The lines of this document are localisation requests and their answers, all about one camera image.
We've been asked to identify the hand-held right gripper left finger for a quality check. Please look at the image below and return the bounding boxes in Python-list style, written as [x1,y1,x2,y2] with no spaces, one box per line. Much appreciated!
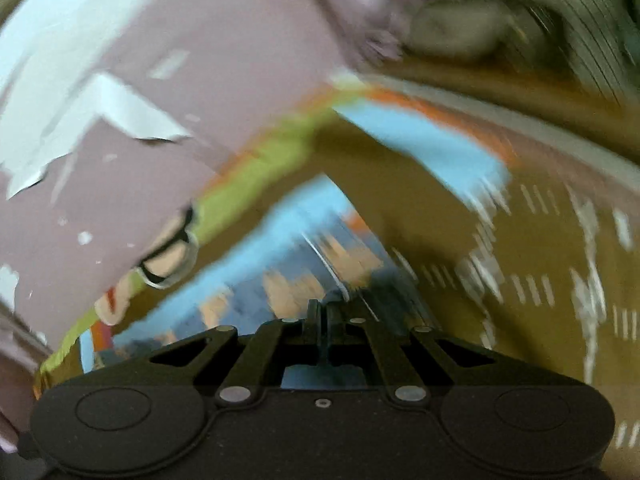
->
[148,300,322,408]

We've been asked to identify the blue-grey printed pants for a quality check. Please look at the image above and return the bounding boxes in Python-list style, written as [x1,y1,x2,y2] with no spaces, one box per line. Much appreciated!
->
[117,220,431,391]

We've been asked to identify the printed olive bed sheet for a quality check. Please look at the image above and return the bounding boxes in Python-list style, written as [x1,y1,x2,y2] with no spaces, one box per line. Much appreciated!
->
[32,72,640,463]

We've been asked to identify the dark grey cloth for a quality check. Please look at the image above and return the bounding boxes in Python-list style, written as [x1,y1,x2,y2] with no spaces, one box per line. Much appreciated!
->
[400,0,640,106]

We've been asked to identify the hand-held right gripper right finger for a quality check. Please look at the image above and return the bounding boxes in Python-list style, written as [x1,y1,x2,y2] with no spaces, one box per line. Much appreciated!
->
[326,304,502,406]

